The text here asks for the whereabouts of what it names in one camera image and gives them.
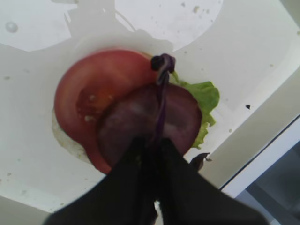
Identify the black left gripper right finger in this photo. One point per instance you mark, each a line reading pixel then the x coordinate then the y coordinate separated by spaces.
pixel 186 198

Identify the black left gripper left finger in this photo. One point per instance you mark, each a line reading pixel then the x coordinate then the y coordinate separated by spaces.
pixel 118 199

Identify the purple cabbage strips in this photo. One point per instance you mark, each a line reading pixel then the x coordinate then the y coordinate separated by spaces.
pixel 163 64

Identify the lower tomato slice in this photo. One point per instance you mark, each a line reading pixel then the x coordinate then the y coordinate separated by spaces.
pixel 96 158

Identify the tomato slice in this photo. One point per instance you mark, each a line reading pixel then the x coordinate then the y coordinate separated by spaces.
pixel 95 82
pixel 96 158

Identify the lettuce leaf on bun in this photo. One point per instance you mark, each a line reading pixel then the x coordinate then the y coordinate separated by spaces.
pixel 208 97

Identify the upper tomato slice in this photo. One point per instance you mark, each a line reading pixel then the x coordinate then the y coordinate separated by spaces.
pixel 95 82

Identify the metal serving tray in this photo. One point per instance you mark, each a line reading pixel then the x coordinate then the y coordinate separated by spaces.
pixel 246 48

